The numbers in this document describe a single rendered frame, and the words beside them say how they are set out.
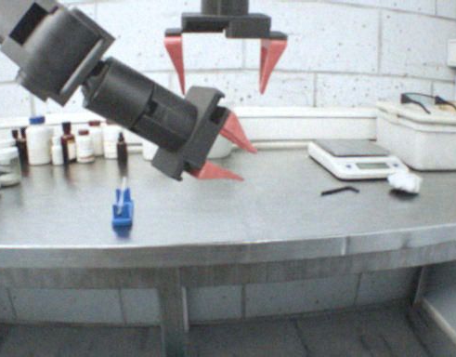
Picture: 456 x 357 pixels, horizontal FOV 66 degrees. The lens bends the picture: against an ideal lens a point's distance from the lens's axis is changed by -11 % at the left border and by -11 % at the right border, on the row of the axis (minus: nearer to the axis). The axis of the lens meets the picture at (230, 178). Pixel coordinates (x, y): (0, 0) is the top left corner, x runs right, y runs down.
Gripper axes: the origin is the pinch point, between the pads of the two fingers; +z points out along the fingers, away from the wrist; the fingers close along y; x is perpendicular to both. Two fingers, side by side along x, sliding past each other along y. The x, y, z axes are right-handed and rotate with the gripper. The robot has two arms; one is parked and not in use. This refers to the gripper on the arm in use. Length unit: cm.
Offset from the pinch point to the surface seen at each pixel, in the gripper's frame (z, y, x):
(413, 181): 44.0, -14.7, -5.3
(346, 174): 40.1, -10.8, -19.8
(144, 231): 0.9, 15.7, -16.8
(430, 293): 133, 6, -29
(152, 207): 4.8, 13.1, -26.1
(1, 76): -32, 6, -95
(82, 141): -3, 11, -66
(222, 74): 25, -25, -67
